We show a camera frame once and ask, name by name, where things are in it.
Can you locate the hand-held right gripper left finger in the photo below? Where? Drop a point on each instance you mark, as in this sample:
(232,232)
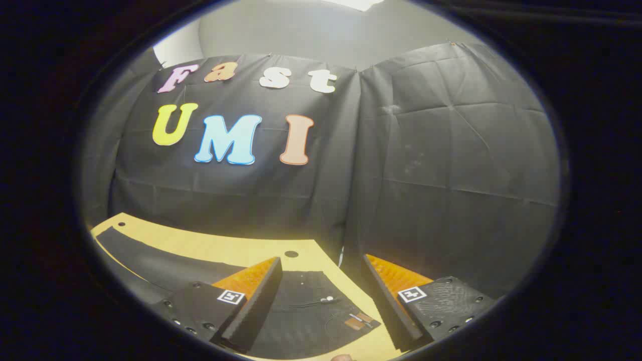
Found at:
(253,311)

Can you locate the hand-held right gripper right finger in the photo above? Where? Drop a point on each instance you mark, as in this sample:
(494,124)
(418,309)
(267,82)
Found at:
(388,306)

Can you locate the black backdrop cloth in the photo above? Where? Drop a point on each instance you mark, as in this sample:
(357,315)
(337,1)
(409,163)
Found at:
(426,165)

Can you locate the dark grey jeans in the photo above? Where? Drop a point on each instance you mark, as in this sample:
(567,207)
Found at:
(306,321)

